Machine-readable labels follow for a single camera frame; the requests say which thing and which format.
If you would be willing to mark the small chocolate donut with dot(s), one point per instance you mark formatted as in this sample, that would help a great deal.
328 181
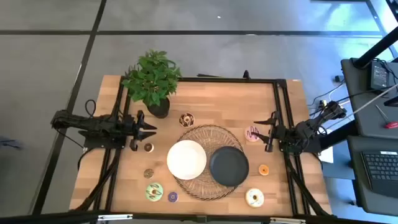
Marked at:
146 147

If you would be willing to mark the large mint green donut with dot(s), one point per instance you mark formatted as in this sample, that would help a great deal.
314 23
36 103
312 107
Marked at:
158 188

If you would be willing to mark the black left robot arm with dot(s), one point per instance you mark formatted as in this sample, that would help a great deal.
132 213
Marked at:
93 126

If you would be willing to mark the small brown sprinkled donut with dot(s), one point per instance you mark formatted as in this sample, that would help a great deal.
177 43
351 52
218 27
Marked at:
148 173

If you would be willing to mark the round woven straw placemat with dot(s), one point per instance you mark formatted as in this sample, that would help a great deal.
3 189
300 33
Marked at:
211 135

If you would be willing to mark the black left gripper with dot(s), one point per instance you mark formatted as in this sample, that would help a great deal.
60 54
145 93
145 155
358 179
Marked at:
132 127

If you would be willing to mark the silver metal bracket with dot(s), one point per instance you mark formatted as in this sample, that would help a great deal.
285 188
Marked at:
287 221
115 217

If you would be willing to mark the large pink donut dark stripes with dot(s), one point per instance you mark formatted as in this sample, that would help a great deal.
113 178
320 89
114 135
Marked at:
248 135

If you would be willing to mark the dark grey side desk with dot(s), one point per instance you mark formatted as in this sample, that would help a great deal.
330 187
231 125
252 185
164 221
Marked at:
351 81

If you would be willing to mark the black round plate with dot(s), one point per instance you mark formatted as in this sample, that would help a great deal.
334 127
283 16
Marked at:
229 166

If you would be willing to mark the black diagonal pole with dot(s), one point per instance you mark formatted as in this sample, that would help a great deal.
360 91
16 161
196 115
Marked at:
376 49

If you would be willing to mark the white round plate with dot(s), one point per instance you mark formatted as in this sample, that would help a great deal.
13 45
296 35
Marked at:
186 160

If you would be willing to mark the large chocolate donut pink stripes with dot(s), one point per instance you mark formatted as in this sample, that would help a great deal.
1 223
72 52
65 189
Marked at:
183 123

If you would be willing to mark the large white donut blue stripes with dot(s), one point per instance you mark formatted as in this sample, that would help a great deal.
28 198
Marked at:
259 201

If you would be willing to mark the black power adapter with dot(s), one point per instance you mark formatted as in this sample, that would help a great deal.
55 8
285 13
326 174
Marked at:
379 76

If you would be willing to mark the small purple donut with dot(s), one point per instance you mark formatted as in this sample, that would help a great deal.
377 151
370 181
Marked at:
170 197

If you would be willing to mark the green plant in black pot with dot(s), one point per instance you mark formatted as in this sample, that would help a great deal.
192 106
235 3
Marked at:
152 77

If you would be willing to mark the white paper sheet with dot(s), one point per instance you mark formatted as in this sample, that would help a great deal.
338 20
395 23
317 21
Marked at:
326 155

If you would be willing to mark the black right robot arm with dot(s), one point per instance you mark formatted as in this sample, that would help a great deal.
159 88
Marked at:
311 127

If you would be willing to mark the small orange donut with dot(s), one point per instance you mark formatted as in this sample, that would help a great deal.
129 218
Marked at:
261 170

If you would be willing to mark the grey metal rod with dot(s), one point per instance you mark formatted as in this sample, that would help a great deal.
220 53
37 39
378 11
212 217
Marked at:
373 99

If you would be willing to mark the dark grey keyboard desk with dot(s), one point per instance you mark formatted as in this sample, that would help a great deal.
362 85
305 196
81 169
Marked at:
357 186

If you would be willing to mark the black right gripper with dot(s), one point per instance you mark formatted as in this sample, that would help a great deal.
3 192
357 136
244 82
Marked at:
280 133

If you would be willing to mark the black keyboard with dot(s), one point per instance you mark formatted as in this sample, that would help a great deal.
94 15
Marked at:
382 168

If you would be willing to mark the black overhead crossbeam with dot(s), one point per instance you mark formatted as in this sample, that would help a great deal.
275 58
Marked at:
46 217

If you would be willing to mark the black aluminium table frame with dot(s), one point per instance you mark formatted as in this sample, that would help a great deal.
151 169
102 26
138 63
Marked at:
224 80

